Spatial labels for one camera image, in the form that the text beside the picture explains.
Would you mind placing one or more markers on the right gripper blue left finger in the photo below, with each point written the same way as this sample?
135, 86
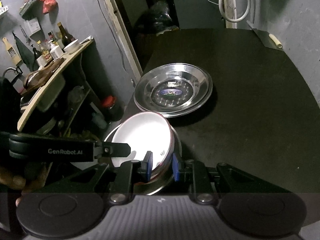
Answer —
130, 173

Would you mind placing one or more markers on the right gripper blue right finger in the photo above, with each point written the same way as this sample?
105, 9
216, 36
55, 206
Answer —
194, 176

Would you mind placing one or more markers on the deep steel bowl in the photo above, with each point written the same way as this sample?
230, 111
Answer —
147, 168

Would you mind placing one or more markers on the white ceramic bowl front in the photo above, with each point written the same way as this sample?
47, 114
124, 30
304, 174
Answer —
163, 173

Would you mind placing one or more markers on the white ceramic bowl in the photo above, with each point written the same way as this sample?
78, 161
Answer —
163, 173
145, 131

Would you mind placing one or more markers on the white ceramic bowl back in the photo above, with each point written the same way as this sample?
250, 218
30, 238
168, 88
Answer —
145, 131

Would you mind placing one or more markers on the steel plate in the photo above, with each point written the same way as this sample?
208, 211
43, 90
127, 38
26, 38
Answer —
173, 89

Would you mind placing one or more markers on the person left hand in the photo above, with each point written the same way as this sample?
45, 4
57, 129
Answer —
20, 182

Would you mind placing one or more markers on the red capped jar on floor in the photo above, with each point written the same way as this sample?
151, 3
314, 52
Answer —
112, 108

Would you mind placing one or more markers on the white pump bottle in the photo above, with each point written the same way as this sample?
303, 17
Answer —
55, 50

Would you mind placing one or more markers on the wooden counter shelf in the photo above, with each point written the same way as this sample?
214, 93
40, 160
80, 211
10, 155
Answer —
69, 58

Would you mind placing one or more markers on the white bowl on counter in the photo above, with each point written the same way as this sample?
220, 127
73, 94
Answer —
72, 47

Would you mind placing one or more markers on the dark glass bottle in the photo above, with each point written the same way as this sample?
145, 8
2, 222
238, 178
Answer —
66, 37

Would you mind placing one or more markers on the black garbage bag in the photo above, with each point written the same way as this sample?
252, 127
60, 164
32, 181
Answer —
156, 20

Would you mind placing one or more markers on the wooden paddle on wall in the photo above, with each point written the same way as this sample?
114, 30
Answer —
12, 52

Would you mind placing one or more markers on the red plastic bag on wall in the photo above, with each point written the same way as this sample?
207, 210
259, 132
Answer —
48, 6

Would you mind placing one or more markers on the cleaver with cream handle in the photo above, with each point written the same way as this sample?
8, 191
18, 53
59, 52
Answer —
268, 39

